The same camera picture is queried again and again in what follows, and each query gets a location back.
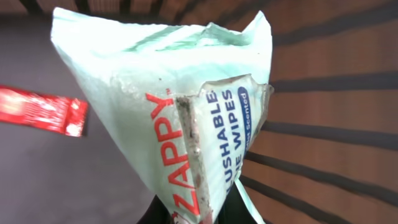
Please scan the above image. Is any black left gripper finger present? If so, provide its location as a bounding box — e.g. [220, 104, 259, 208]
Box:
[136, 183, 259, 224]

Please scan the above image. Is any mint wet wipes packet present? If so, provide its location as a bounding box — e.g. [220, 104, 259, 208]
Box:
[51, 7, 272, 223]

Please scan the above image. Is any red snack stick packet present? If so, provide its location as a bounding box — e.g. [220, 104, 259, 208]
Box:
[1, 85, 88, 137]

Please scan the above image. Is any grey plastic mesh basket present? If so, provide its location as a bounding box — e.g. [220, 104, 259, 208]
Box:
[1, 0, 397, 223]

